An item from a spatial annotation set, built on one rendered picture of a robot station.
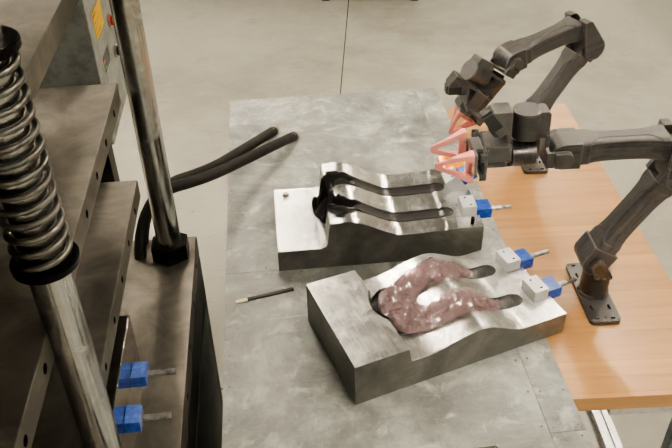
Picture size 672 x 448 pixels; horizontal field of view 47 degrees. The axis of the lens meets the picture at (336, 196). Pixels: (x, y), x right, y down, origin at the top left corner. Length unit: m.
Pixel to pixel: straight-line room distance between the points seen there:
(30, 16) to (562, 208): 1.40
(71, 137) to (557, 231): 1.21
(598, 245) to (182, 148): 2.59
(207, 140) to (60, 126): 2.43
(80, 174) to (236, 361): 0.54
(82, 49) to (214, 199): 1.83
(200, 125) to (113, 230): 2.47
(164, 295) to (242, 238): 0.26
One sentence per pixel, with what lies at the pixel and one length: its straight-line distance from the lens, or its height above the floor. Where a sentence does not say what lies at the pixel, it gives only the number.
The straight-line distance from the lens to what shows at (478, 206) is 1.94.
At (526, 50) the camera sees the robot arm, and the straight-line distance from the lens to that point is 2.12.
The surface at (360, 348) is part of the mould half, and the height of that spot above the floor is 0.91.
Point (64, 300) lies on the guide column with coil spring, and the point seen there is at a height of 1.35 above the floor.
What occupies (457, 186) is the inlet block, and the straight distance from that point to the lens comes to 2.00.
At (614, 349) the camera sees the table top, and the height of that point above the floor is 0.80.
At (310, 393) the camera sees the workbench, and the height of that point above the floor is 0.80.
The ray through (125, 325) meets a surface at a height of 0.96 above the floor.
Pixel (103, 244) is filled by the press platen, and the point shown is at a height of 1.04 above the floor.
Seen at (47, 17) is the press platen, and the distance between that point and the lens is 1.42.
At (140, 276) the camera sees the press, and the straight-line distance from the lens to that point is 1.97.
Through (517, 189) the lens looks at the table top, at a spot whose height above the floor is 0.80.
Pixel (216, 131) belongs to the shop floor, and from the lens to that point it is 4.06.
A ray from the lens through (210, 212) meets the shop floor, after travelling 3.47.
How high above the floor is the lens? 2.04
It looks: 36 degrees down
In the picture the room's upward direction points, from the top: 1 degrees counter-clockwise
